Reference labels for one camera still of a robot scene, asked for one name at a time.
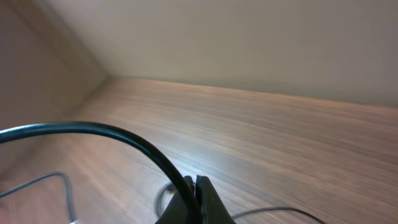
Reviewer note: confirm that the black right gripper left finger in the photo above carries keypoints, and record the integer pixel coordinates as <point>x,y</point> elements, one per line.
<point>176,211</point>

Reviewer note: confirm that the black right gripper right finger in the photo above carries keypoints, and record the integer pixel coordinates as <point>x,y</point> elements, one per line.
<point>212,208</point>

